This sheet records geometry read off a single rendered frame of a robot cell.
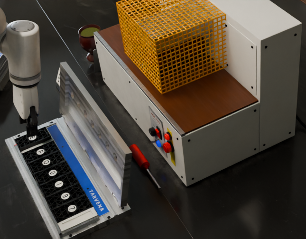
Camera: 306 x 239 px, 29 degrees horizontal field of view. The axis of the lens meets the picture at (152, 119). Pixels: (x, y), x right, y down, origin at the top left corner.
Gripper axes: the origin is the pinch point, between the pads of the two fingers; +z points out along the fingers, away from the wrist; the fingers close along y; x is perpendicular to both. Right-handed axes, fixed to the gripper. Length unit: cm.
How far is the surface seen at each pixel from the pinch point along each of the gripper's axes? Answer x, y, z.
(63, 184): 2.3, 22.3, 4.9
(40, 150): 1.2, 6.4, 5.1
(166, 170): 29.2, 30.1, 2.5
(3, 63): 3.2, -36.7, 1.2
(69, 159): 7.6, 13.2, 5.0
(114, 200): 11.9, 33.8, 4.1
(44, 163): 0.6, 12.1, 5.2
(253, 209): 41, 54, 0
